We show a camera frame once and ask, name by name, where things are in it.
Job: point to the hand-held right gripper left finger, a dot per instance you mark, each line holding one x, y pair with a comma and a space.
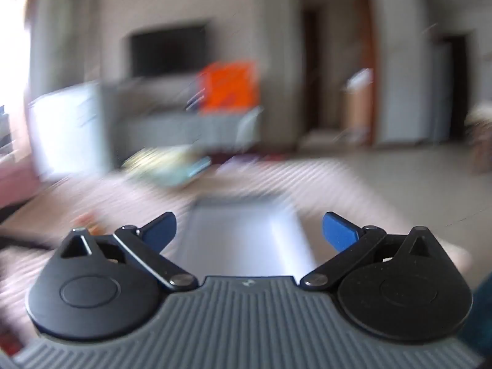
159, 230

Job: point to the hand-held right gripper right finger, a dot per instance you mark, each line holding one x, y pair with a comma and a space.
340, 232

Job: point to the grey cardboard box lid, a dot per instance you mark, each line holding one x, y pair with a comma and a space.
246, 234

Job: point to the light blue cartoon plate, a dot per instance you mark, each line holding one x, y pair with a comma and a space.
190, 178

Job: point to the napa cabbage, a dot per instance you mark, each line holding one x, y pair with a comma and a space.
157, 161

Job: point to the cabinet with tiled cloth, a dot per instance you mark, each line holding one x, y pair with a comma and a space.
180, 127

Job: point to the wooden kitchen cabinet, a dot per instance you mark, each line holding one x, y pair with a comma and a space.
359, 103

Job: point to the white chest freezer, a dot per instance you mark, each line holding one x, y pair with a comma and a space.
67, 130

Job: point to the orange gift box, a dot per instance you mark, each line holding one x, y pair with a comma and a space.
228, 88

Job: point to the blue plastic bag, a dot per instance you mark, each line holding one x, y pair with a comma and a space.
478, 315

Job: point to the bright window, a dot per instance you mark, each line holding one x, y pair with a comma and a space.
11, 53

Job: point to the wooden door frame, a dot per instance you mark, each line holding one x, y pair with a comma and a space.
365, 65

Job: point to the black wall television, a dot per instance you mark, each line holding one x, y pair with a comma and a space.
167, 52

